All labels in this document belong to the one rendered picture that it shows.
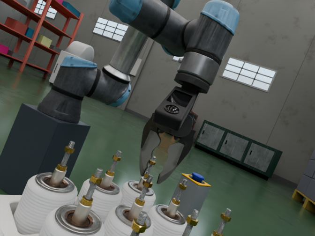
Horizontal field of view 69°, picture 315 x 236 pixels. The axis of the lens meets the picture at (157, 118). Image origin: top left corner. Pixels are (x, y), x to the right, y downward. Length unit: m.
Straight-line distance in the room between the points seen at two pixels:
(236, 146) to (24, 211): 5.24
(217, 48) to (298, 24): 7.97
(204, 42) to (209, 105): 7.06
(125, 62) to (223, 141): 4.82
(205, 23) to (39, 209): 0.45
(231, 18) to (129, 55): 0.49
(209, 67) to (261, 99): 7.12
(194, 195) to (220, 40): 0.44
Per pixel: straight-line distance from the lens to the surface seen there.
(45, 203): 0.48
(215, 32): 0.46
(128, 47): 0.87
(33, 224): 0.50
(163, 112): 0.35
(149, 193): 0.63
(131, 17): 0.49
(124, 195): 0.62
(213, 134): 5.57
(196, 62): 0.44
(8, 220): 0.51
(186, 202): 0.72
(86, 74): 0.87
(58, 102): 0.86
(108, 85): 0.88
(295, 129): 7.60
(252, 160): 5.59
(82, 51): 6.13
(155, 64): 8.23
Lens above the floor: 0.46
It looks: 2 degrees down
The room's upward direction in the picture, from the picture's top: 23 degrees clockwise
